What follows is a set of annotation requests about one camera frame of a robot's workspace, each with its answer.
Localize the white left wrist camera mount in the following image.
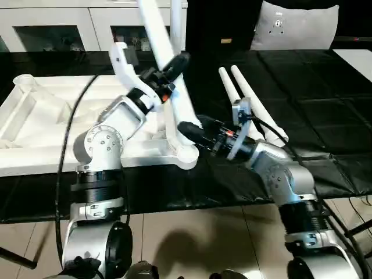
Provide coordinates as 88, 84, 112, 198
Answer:
109, 42, 164, 113

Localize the black cabinet with gold label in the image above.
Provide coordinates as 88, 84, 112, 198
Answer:
185, 0, 264, 53

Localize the white plastic table leg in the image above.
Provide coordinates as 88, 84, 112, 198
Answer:
230, 65, 289, 148
135, 0, 204, 131
217, 66, 264, 141
169, 0, 187, 58

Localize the black bar with red light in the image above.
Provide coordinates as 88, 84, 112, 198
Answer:
334, 36, 372, 45

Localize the dark robot foot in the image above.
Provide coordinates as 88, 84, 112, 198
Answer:
130, 260, 158, 279
209, 269, 248, 279

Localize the black floor stand bar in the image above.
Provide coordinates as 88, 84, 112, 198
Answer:
0, 246, 39, 270
348, 220, 372, 237

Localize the grey cushion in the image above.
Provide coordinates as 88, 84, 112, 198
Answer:
249, 0, 340, 51

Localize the white plastic table top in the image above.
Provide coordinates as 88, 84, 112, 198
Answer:
0, 74, 201, 177

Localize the white flat board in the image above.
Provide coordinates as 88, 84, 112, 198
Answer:
332, 48, 372, 83

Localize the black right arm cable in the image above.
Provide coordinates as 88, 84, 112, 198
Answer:
249, 115, 372, 262

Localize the white sideboard cabinet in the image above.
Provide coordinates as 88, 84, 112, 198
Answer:
0, 0, 187, 53

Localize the black work mat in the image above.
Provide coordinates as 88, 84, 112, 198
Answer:
0, 49, 372, 224

